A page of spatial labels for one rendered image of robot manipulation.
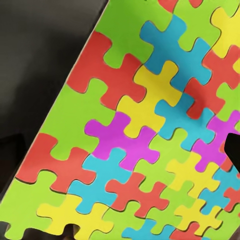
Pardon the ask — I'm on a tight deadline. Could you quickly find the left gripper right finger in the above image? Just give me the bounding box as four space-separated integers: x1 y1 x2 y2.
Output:
224 133 240 173

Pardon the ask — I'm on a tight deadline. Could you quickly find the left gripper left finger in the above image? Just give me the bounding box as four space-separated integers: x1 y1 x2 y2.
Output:
0 133 26 194

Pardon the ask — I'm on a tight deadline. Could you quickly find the jigsaw puzzle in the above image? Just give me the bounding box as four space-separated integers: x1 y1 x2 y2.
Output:
0 0 240 240

